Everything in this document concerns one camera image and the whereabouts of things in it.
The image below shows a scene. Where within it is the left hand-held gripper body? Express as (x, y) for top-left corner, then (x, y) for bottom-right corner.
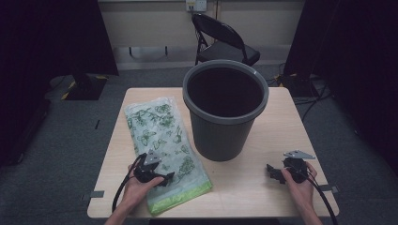
(133, 149), (163, 184)

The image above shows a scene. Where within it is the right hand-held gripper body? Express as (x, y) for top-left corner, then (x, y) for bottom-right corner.
(281, 149), (316, 185)

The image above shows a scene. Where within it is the green printed plastic garbage bag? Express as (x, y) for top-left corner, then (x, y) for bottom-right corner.
(124, 96), (214, 217)

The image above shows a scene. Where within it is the dark plastic trash bin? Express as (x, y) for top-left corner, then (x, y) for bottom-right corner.
(187, 66), (265, 163)

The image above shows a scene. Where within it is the person's left hand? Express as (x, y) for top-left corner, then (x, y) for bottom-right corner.
(120, 165), (165, 210)

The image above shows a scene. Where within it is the person's right hand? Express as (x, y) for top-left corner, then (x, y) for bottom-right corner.
(281, 161), (318, 214)

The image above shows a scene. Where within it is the black stand base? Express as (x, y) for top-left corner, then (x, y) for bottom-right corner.
(64, 73), (109, 101)

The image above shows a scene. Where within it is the yellow black floor tape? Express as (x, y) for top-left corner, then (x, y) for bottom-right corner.
(60, 80), (78, 101)

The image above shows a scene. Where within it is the black folding chair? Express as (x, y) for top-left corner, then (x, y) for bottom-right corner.
(191, 12), (261, 68)

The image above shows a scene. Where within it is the dark curtain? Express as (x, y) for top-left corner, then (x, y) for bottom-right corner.
(0, 0), (119, 167)
(283, 0), (398, 176)

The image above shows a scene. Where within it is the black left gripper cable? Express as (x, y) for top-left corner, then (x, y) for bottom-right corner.
(111, 153), (148, 214)

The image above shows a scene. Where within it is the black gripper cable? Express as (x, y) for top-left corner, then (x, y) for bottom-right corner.
(289, 165), (340, 225)
(111, 153), (148, 214)

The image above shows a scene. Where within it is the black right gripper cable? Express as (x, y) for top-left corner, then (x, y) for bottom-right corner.
(289, 165), (340, 225)

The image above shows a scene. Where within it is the white wall socket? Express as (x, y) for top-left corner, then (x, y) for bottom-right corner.
(185, 0), (208, 13)

